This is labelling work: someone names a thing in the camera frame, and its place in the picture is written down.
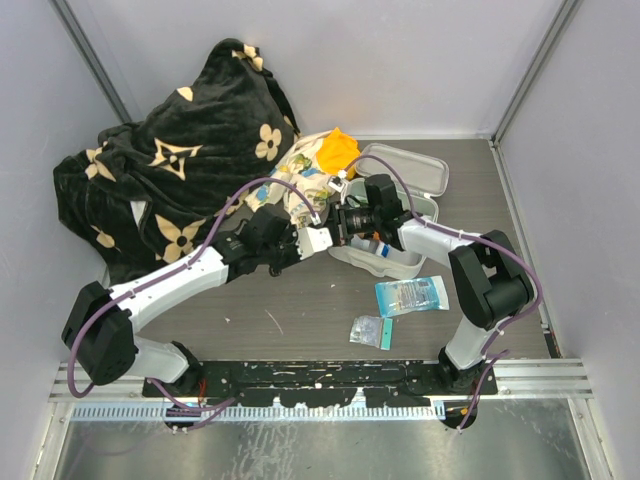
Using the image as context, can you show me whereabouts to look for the bagged white blue bandage roll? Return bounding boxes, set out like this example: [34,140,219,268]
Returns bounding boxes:
[375,242,393,258]

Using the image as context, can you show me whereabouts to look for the grey medicine kit case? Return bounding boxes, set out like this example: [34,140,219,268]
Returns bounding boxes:
[329,143,449,280]

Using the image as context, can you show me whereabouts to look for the small bag with teal header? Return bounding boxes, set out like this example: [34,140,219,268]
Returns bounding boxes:
[349,316,394,351]

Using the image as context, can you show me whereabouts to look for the white bottle green label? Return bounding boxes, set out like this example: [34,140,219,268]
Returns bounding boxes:
[349,236,372,251]

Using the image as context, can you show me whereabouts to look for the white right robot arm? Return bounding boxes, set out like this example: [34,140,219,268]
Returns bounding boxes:
[325,174,538,394]

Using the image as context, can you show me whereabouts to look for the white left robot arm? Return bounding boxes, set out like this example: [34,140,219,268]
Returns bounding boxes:
[61,204,300,396]

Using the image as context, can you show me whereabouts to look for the yellow cloth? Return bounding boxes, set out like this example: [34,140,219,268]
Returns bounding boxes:
[316,128,360,180]

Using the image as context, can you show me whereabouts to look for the light blue wipes pouch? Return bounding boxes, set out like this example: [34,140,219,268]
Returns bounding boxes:
[375,276,450,317]

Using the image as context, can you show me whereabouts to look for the black floral fleece blanket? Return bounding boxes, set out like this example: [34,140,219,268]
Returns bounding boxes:
[53,39,300,283]

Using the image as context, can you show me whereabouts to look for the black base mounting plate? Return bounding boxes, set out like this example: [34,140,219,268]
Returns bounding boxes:
[165,360,486,408]

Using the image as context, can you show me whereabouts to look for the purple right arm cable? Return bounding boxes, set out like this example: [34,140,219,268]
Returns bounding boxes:
[339,155,545,431]

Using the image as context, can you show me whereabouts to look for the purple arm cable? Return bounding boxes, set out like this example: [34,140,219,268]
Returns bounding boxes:
[67,178,324,431]
[339,155,545,431]

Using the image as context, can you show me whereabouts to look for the white slotted cable duct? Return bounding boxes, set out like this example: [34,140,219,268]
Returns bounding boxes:
[70,401,446,423]

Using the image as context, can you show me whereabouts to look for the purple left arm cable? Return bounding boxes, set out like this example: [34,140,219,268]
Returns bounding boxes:
[67,178,324,431]

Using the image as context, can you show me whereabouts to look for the aluminium frame rail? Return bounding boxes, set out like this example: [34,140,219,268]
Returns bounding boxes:
[493,358,593,399]

